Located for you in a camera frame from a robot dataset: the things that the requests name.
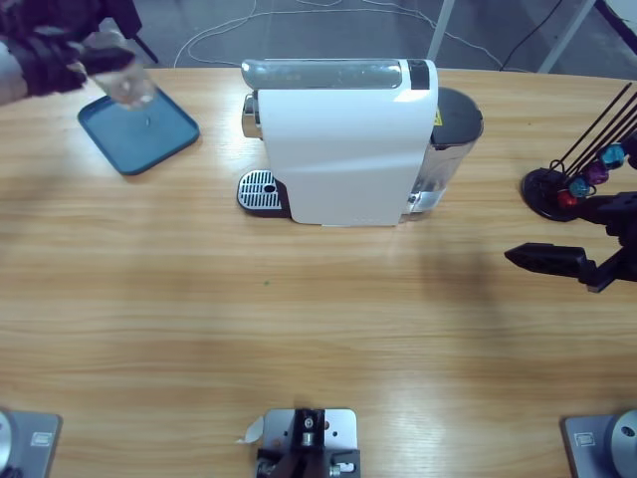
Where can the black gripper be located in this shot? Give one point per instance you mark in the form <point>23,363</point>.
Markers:
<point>622,264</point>
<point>50,67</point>

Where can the clear drinking glass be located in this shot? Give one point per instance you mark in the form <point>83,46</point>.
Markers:
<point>132,92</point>

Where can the white capsule coffee machine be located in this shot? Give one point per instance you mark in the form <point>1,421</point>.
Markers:
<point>343,149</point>

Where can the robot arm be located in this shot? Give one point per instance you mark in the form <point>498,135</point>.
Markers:
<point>11,74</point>

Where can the red coffee capsule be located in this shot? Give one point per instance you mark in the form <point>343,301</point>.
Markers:
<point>566,200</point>

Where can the teal coffee capsule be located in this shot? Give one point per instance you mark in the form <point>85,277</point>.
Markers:
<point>612,156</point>
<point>578,188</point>

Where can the purple coffee capsule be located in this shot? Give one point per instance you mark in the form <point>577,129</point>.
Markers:
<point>595,173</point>

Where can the black chair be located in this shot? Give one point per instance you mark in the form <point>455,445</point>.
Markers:
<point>124,15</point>

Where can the black capsule holder with rods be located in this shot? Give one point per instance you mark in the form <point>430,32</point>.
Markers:
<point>542,194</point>

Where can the blue plastic tray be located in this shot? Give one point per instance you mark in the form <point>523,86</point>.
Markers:
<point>144,144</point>

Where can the black drip tray silver grille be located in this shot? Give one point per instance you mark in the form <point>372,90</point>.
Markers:
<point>256,189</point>

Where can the dark metal bar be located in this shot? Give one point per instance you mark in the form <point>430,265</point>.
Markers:
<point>622,22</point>

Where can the white paper tag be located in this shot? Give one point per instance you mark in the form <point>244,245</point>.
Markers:
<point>254,430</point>

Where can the white metal frame leg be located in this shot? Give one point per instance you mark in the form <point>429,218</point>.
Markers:
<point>567,35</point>
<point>440,30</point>

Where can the grey camera mount with post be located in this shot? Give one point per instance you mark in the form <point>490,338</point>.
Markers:
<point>308,438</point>

